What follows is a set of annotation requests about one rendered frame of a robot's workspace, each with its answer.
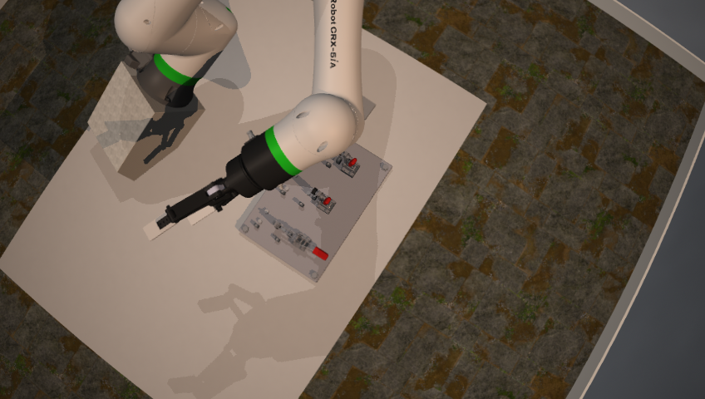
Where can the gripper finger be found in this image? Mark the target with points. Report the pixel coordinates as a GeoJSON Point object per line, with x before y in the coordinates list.
{"type": "Point", "coordinates": [185, 207]}
{"type": "Point", "coordinates": [198, 216]}

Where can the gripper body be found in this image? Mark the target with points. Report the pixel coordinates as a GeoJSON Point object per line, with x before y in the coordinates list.
{"type": "Point", "coordinates": [238, 179]}

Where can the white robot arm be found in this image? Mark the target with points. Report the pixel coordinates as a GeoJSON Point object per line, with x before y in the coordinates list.
{"type": "Point", "coordinates": [320, 127]}

